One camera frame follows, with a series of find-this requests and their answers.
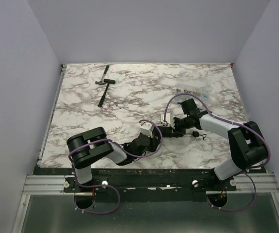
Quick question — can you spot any black folding umbrella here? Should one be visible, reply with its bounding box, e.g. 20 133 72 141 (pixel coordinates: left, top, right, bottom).
158 126 207 140

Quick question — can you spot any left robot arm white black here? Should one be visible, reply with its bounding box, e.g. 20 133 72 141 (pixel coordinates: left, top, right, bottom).
67 125 162 185

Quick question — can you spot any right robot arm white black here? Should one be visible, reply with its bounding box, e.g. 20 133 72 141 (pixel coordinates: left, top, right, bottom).
173 99 268 181

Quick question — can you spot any black claw hammer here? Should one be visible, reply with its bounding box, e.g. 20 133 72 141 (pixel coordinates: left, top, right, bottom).
95 65 116 107

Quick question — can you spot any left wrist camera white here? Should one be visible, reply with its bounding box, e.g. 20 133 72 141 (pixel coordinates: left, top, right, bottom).
139 121 155 138

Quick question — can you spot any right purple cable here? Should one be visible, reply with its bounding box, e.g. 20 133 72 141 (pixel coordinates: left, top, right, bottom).
164 94 272 212

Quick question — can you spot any purple cable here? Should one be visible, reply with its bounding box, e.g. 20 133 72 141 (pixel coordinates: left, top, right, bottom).
164 94 272 212
68 119 163 215

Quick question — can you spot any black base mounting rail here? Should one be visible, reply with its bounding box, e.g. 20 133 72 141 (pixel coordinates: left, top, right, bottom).
34 167 236 202

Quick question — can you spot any aluminium frame rail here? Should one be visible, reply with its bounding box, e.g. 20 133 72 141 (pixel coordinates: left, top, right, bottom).
13 170 279 233

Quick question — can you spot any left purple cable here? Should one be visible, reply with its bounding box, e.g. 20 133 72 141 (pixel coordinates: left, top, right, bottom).
68 119 163 215

